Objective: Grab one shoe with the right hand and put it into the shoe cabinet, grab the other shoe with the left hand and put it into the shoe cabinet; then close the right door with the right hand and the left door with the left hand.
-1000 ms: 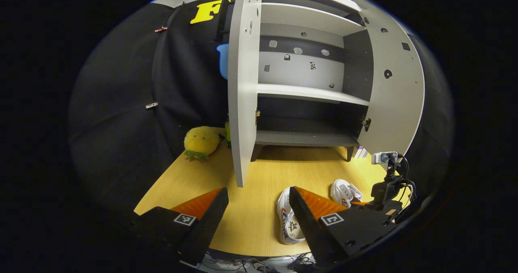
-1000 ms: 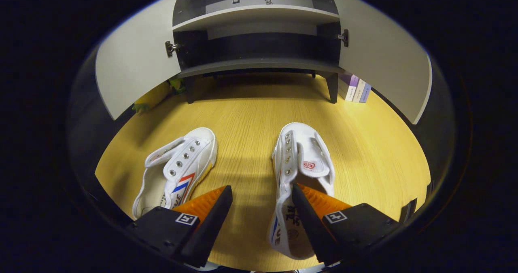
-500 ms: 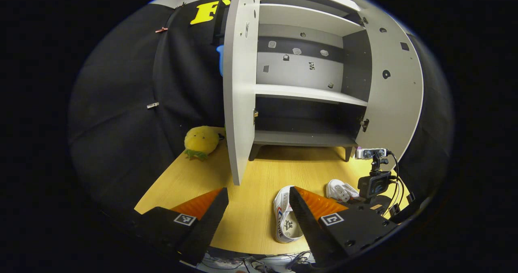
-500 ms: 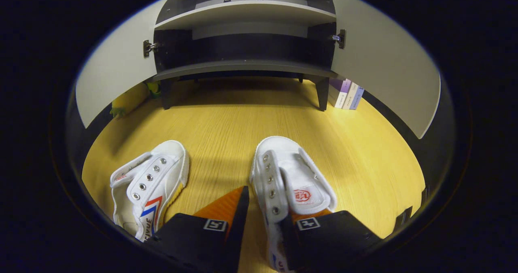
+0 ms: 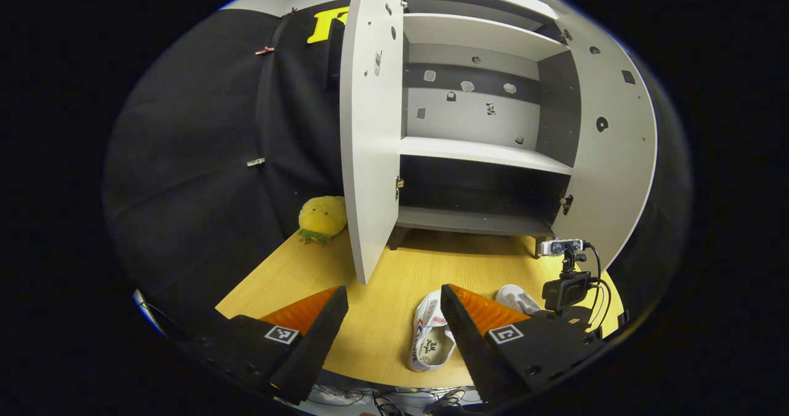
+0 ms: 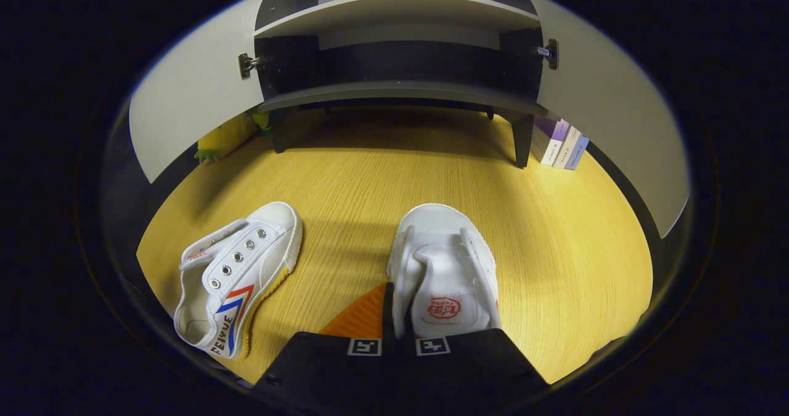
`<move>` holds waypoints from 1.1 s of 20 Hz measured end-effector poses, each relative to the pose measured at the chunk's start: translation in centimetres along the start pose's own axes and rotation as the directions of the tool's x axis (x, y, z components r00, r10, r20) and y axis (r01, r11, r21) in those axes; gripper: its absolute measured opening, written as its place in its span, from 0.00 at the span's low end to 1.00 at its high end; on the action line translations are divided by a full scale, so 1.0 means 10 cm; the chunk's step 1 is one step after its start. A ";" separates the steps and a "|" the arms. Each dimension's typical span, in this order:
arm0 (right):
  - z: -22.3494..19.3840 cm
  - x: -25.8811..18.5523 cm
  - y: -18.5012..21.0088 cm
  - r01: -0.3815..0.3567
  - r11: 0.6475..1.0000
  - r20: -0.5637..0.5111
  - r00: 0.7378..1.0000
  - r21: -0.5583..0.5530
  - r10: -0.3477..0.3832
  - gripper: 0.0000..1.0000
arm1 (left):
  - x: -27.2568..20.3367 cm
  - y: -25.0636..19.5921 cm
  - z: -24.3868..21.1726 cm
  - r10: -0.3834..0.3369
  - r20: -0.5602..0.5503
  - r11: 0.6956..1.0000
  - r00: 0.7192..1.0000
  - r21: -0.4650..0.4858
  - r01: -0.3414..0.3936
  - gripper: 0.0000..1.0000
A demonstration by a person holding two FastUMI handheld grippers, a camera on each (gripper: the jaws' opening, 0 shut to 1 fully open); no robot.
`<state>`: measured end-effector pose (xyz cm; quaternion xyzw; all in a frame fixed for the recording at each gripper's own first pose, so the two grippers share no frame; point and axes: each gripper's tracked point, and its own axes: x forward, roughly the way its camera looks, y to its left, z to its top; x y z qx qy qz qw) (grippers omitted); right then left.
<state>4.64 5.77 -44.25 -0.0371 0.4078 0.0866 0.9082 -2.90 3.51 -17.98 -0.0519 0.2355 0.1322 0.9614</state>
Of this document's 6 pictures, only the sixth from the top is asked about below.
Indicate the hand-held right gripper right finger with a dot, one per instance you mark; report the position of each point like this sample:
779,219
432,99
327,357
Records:
468,367

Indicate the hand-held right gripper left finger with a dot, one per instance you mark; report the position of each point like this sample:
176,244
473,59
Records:
333,367

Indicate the white canvas shoe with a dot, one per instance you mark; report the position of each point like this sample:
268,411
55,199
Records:
441,262
246,268

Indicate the white shoe cabinet door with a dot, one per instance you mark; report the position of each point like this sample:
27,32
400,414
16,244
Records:
616,114
191,95

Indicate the white shoe cabinet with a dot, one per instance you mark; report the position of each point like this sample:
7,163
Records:
394,9

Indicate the purple spine book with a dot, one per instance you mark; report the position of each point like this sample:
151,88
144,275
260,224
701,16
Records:
545,142

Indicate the grey orange spine book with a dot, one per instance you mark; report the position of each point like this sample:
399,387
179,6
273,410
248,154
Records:
566,148

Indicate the yellow plush toy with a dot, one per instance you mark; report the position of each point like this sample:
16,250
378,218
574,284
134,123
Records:
228,135

